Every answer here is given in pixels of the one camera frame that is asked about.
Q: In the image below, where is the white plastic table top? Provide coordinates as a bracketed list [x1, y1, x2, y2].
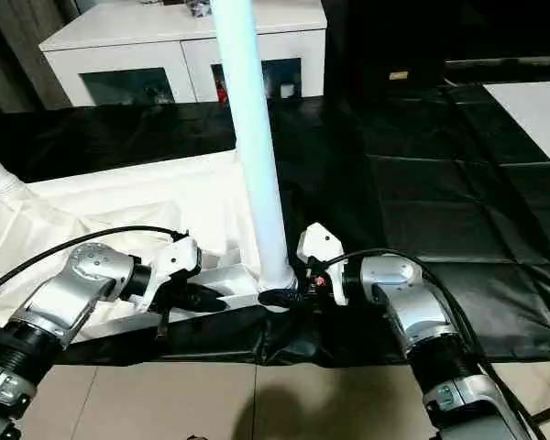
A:
[0, 148, 300, 346]

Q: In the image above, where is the white plastic table leg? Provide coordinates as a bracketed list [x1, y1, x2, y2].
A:
[0, 141, 28, 199]
[209, 0, 298, 295]

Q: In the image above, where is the black work mat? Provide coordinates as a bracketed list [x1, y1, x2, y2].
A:
[0, 84, 550, 369]

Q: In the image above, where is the white sideboard cabinet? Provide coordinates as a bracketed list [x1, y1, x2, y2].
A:
[38, 0, 328, 110]

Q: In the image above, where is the grey curtain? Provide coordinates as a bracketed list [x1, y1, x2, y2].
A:
[0, 0, 73, 115]

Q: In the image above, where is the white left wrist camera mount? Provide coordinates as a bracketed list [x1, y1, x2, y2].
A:
[138, 235, 204, 314]

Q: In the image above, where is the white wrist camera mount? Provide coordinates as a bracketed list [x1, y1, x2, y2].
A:
[295, 222, 353, 307]
[138, 235, 204, 314]

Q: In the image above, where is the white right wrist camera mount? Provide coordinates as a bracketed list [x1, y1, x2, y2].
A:
[295, 222, 353, 307]

